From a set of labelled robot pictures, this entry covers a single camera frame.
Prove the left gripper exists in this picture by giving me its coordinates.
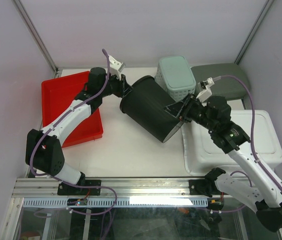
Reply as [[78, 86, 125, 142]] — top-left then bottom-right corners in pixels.
[[99, 71, 133, 98]]

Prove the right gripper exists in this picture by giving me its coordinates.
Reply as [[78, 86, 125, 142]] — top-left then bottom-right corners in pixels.
[[163, 92, 217, 132]]

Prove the black plastic bucket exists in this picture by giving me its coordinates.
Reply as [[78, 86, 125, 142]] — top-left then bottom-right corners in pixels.
[[119, 75, 183, 143]]

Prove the light blue perforated basket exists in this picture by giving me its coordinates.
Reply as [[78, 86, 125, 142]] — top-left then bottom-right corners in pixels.
[[154, 55, 197, 102]]

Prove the white plastic tub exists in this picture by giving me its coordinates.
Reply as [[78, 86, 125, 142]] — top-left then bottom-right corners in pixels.
[[181, 110, 282, 177]]

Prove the grey-green plastic tray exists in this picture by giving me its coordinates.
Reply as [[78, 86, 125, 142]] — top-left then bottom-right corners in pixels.
[[190, 62, 251, 102]]

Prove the red plastic tray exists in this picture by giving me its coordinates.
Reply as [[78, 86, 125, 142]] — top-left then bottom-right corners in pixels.
[[41, 71, 104, 148]]

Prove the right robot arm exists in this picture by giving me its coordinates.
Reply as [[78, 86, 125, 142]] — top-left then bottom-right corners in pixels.
[[164, 94, 282, 232]]

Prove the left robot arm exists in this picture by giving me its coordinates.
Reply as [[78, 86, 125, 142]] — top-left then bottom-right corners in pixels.
[[25, 66, 133, 195]]

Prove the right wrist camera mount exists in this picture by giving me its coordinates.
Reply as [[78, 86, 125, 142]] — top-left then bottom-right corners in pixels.
[[196, 77, 215, 103]]

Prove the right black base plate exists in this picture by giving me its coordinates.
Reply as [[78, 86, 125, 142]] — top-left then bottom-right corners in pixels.
[[188, 179, 216, 198]]

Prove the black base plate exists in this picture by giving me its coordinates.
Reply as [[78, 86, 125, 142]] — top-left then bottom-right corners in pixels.
[[57, 179, 102, 197], [188, 179, 216, 198]]

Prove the white slotted cable duct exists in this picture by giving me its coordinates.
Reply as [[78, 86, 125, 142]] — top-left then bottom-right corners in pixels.
[[23, 196, 208, 208]]

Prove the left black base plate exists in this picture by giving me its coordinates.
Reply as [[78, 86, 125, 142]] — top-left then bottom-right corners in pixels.
[[57, 179, 102, 197]]

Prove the left aluminium frame post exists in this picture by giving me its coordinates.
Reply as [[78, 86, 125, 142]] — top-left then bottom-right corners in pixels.
[[12, 0, 60, 77]]

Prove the aluminium mounting rail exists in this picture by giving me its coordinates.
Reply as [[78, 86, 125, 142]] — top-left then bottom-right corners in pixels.
[[12, 177, 203, 198]]

